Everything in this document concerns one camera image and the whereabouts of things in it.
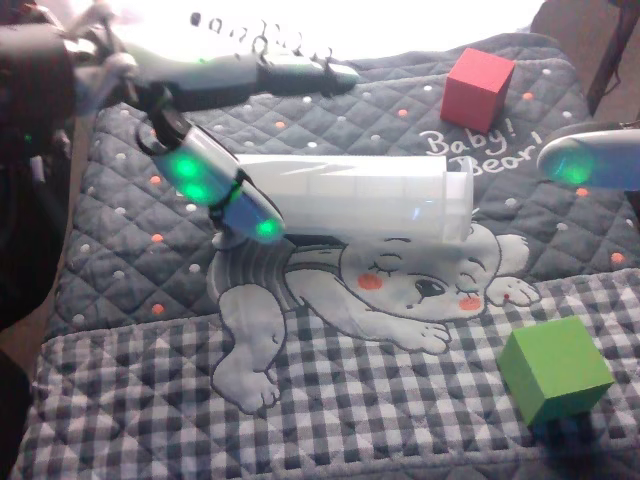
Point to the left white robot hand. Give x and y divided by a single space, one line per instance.
210 80

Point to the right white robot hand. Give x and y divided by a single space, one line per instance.
590 157

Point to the large clear plastic syringe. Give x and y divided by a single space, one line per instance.
350 195

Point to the dark slanted pole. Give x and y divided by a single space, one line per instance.
607 55

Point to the red foam cube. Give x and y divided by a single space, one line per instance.
475 90

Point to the green foam cube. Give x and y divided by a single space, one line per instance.
550 370

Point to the grey quilt with printed bear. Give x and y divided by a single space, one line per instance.
350 400

